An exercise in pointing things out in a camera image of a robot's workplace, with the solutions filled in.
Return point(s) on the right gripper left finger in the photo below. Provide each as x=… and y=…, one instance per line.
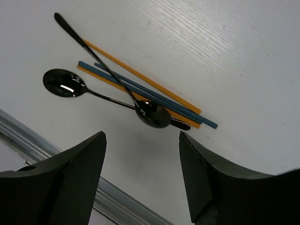
x=59, y=190

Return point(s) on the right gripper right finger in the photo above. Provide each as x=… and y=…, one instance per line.
x=221, y=192

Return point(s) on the black spoon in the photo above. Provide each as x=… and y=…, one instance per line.
x=67, y=84
x=149, y=112

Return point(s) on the orange chopstick lower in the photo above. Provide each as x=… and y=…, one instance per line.
x=172, y=113

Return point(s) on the grey chopstick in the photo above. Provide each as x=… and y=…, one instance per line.
x=190, y=114

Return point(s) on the orange black chopstick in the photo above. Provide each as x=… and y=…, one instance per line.
x=145, y=78

